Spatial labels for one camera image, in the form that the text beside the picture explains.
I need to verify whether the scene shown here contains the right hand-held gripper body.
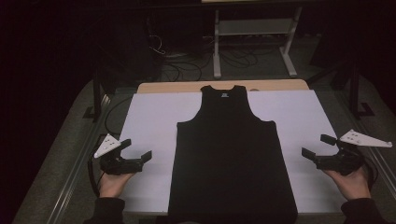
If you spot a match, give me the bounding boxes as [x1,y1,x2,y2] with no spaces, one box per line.
[314,129,393,176]

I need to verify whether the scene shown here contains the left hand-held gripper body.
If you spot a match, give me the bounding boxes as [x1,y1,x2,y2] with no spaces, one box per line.
[92,133,144,175]

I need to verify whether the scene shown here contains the black tank top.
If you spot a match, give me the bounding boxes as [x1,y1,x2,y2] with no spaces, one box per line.
[167,84,299,224]

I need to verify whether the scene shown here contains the person's left hand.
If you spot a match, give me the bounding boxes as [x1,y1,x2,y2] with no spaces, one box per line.
[97,172,135,199]

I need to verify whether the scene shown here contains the person's right hand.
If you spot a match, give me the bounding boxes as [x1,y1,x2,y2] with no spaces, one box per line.
[321,166,372,201]

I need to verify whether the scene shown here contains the black metal stand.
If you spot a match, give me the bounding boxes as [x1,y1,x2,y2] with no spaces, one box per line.
[82,69,111,123]
[348,60,376,120]

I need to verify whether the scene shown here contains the white metal stand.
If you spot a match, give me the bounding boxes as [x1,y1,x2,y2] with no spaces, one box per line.
[212,6,304,79]

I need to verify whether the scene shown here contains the left hand-held gripper cable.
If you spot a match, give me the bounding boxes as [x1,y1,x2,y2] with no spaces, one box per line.
[87,148,106,198]

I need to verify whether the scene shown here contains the hand-held gripper cable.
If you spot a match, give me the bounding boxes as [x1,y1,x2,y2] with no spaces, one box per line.
[87,148,106,198]
[358,155,379,191]

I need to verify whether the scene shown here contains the right hand-held gripper cable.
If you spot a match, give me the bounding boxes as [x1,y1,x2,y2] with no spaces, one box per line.
[358,155,379,191]

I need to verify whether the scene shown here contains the thin black floor cable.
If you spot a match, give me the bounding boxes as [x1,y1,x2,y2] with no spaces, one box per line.
[104,95,134,137]

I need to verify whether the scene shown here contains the black floor cable bundle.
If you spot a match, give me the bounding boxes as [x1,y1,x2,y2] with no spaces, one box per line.
[219,46,260,69]
[160,58,204,82]

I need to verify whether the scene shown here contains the thin white cable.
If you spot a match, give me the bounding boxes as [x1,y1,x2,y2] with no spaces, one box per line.
[148,33,166,56]

